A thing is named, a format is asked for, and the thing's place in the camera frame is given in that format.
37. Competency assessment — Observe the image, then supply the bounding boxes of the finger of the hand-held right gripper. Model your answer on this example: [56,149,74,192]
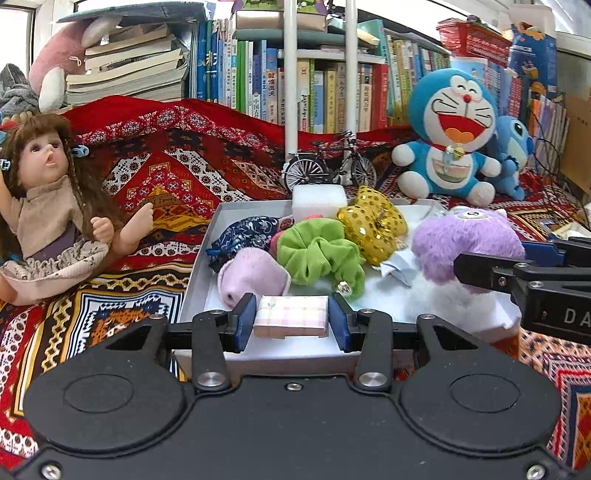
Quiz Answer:
[454,251,537,297]
[523,237,591,269]

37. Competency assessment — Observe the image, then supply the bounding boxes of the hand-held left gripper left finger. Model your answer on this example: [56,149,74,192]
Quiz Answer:
[108,293,258,393]

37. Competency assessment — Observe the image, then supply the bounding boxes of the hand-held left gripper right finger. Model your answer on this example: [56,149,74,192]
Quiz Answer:
[331,293,483,393]

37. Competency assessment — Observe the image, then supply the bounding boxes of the purple plush toy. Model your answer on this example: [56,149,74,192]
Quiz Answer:
[411,206,526,284]

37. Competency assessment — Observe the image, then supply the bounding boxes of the white cotton fluff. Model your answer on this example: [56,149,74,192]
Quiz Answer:
[402,270,522,333]

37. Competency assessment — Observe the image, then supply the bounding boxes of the white cardboard box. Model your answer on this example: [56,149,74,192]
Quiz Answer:
[178,198,522,370]

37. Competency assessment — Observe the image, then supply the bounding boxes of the green pink scrunchie with bell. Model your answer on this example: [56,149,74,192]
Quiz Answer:
[270,215,366,296]

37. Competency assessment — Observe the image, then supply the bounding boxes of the light blue white scrunchie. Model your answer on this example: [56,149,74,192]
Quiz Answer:
[381,251,419,287]

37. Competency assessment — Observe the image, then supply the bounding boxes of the blue floral fabric pouch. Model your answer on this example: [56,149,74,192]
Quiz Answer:
[206,216,282,273]

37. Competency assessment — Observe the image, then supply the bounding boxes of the gold sequin bow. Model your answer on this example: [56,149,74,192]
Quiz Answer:
[336,186,409,266]

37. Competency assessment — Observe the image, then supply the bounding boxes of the white foam block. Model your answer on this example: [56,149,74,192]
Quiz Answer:
[292,185,348,222]

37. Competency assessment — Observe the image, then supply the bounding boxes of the blue alien plush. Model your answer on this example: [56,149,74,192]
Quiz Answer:
[489,115,534,200]

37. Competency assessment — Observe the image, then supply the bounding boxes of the brown cardboard box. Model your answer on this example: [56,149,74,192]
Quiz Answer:
[558,92,591,195]

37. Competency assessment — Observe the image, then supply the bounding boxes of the blue cat plush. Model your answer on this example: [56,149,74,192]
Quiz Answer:
[392,68,502,208]

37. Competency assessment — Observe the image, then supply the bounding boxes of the red patterned blanket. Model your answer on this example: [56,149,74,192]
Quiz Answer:
[0,95,591,472]

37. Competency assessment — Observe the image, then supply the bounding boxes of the black model bicycle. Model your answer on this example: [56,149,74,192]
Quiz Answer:
[283,130,378,193]

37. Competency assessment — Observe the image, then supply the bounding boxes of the blue printed box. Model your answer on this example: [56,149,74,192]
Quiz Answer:
[507,23,558,97]

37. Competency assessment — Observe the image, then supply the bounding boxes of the red plastic basket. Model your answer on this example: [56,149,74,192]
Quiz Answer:
[436,18,513,58]

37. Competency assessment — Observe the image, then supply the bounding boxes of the brown haired doll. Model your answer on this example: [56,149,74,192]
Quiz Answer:
[0,113,155,305]

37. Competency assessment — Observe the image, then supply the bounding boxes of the row of books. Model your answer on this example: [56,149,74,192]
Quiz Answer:
[189,18,571,139]

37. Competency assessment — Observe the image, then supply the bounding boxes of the stack of worn books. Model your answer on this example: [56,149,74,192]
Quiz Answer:
[65,23,190,107]

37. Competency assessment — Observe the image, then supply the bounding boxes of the beige flat box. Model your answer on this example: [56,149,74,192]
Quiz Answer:
[233,9,328,33]

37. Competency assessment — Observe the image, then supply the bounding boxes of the pink white plush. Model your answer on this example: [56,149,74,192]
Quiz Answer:
[28,21,93,112]

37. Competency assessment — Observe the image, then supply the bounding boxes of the grey plush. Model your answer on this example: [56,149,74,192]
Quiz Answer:
[0,64,40,116]

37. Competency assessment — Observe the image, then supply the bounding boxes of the grey flat board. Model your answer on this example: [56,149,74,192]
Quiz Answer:
[55,2,206,24]

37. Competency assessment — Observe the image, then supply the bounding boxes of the black cables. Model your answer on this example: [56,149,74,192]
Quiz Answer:
[526,138,568,176]

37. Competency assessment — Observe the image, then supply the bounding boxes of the white pipe frame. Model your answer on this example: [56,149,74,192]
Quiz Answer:
[283,0,358,155]

